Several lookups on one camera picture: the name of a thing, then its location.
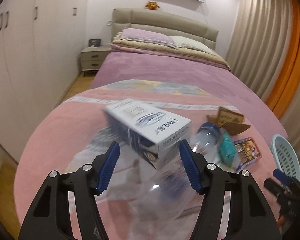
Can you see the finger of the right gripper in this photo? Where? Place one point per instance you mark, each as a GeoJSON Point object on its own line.
{"type": "Point", "coordinates": [282, 177]}
{"type": "Point", "coordinates": [273, 187]}

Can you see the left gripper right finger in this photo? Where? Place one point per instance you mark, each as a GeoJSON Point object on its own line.
{"type": "Point", "coordinates": [250, 216]}

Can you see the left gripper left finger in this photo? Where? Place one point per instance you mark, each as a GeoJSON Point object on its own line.
{"type": "Point", "coordinates": [48, 216]}

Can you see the dark red-blue snack box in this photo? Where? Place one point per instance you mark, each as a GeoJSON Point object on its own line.
{"type": "Point", "coordinates": [247, 153]}

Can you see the teal round tape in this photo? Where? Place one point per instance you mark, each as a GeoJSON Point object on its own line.
{"type": "Point", "coordinates": [226, 150]}

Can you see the clear plastic milk bottle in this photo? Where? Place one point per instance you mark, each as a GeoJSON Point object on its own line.
{"type": "Point", "coordinates": [201, 149]}

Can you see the white blue carton box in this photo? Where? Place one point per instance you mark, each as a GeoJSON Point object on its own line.
{"type": "Point", "coordinates": [151, 132]}

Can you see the light blue plastic basket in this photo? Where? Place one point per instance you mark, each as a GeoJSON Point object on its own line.
{"type": "Point", "coordinates": [285, 156]}

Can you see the brown cardboard piece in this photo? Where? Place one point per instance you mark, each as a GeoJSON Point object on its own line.
{"type": "Point", "coordinates": [232, 122]}

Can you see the orange curtain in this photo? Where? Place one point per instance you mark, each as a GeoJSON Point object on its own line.
{"type": "Point", "coordinates": [289, 78]}

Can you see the pink elephant quilt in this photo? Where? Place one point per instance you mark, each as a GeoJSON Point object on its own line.
{"type": "Point", "coordinates": [116, 163]}

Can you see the beige curtain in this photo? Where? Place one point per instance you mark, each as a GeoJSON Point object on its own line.
{"type": "Point", "coordinates": [257, 53]}

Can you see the white dotted pillow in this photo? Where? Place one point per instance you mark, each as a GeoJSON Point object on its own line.
{"type": "Point", "coordinates": [183, 42]}

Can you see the beige nightstand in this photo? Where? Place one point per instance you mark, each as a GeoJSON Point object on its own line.
{"type": "Point", "coordinates": [92, 58]}

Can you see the purple bedspread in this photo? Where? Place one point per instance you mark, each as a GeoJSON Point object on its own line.
{"type": "Point", "coordinates": [119, 66]}

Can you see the beige padded headboard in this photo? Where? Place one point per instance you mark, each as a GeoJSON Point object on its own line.
{"type": "Point", "coordinates": [164, 23]}

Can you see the white built-in wardrobe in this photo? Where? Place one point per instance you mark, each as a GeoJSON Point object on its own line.
{"type": "Point", "coordinates": [40, 42]}

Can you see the purple pillow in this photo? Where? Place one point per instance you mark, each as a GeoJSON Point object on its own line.
{"type": "Point", "coordinates": [139, 35]}

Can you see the orange plush toy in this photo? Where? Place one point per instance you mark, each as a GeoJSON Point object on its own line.
{"type": "Point", "coordinates": [152, 5]}

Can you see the small photo frame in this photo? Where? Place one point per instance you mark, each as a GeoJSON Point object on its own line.
{"type": "Point", "coordinates": [94, 42]}

